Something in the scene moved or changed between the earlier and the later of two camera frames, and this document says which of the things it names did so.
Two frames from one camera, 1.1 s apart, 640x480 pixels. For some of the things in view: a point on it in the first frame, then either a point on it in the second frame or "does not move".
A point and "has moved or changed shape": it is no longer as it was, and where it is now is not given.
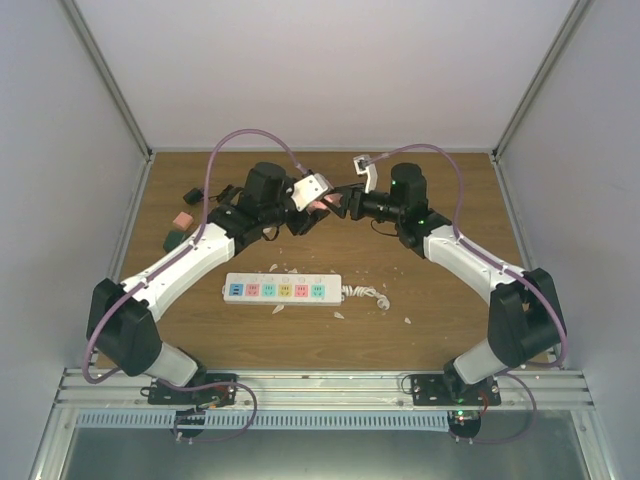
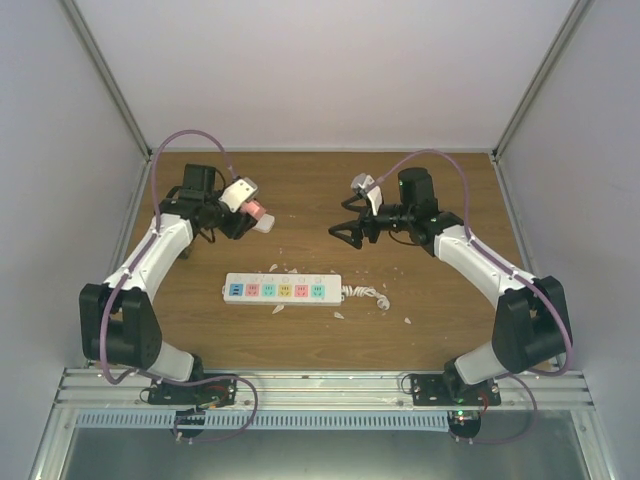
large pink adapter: x=333 y=198 has moved or changed shape
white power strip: x=288 y=289 does not move
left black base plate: x=161 y=394 does not move
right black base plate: x=432 y=390 does not move
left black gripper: x=307 y=221 -> x=239 y=226
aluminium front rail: x=521 y=389 does not move
